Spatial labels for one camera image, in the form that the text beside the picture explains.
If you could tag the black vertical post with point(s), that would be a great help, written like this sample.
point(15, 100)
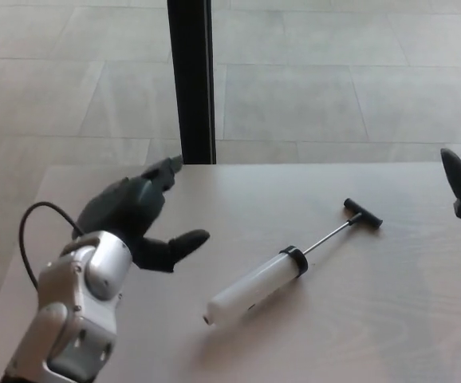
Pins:
point(192, 80)

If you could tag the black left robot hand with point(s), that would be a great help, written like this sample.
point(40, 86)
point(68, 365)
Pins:
point(123, 211)

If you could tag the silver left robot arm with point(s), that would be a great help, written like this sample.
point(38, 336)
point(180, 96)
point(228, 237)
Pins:
point(67, 311)

